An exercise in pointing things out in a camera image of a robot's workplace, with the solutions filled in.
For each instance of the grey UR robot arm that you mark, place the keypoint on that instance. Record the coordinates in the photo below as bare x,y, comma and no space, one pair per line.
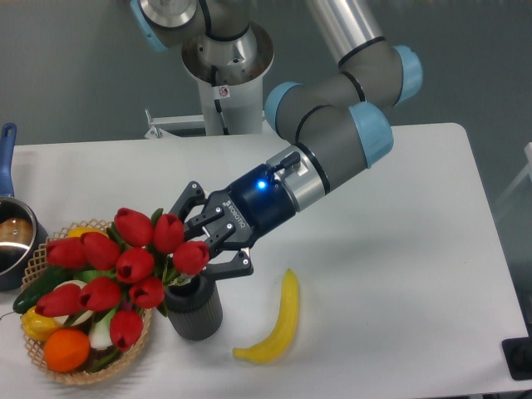
334,130

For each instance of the blue saucepan with handle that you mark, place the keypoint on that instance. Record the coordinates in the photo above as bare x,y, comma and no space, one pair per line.
21,232

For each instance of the black device at table edge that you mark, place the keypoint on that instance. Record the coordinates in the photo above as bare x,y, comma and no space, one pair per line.
517,353

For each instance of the orange plastic orange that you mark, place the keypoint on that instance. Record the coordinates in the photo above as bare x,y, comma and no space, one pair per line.
66,349

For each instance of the yellow plastic squash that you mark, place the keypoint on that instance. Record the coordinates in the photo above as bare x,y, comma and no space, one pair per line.
77,232

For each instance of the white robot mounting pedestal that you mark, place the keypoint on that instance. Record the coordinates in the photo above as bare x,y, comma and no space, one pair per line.
225,110

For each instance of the red artificial tulip bouquet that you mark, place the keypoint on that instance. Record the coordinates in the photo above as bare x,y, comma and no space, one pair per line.
143,254

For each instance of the dark grey ribbed vase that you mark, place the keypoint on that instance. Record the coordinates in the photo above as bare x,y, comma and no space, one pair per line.
194,309

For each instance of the green plastic bok choy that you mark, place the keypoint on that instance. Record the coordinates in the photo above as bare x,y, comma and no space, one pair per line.
101,295

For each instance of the yellow plastic bell pepper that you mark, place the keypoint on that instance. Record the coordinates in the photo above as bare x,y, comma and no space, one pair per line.
38,327

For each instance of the green plastic cucumber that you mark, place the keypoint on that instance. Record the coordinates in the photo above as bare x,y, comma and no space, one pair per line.
45,283

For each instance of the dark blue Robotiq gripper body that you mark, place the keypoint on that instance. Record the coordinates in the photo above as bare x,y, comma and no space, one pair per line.
236,217

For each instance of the yellow plastic banana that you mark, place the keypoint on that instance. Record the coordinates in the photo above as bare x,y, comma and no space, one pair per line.
279,340

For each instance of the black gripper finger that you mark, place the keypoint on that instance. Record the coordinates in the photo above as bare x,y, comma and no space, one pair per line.
239,266
193,195

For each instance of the woven wicker basket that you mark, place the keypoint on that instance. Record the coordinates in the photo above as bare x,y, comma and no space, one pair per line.
37,265

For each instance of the green plastic bean pod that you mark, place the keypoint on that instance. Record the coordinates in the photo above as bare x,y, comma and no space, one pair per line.
104,360

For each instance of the cream round plastic disc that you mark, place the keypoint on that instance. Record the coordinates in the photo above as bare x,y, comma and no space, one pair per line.
79,318

